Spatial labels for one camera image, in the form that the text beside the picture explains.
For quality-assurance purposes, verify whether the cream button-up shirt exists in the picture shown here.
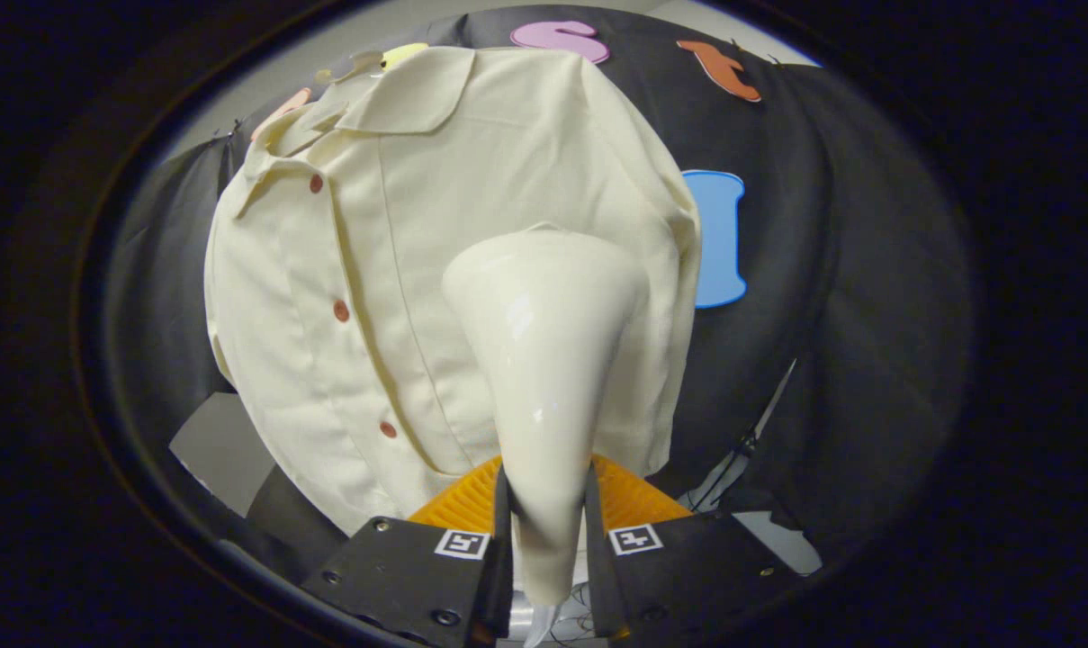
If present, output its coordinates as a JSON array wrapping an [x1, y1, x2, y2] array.
[[203, 45, 702, 538]]

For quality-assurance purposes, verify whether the metal stand pole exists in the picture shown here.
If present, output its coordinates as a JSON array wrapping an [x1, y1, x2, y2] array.
[[683, 358, 798, 514]]

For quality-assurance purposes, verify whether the grey cabinet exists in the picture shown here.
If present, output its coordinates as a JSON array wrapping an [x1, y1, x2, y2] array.
[[168, 391, 351, 586]]

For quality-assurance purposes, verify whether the black backdrop cloth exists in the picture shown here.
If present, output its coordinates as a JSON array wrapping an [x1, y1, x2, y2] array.
[[103, 4, 972, 577]]

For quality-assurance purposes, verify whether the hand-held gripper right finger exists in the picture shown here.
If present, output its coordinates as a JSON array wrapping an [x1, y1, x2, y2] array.
[[582, 454, 823, 645]]

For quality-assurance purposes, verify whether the white plastic clothes hanger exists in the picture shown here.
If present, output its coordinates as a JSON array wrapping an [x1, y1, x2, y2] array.
[[314, 49, 391, 87]]

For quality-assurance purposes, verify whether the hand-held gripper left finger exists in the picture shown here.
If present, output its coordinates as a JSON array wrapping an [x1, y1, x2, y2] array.
[[301, 454, 516, 648]]

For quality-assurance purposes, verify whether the white garment steamer head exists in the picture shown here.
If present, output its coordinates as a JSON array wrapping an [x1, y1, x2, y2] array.
[[441, 227, 648, 608]]

